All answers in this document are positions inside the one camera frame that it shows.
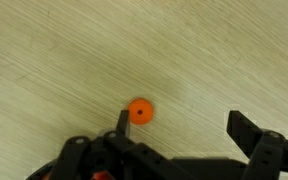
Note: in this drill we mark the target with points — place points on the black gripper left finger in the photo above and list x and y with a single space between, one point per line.
115 154

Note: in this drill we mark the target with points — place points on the orange token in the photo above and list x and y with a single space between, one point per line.
140 111

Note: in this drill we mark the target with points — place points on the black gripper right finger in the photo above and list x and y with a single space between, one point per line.
266 149

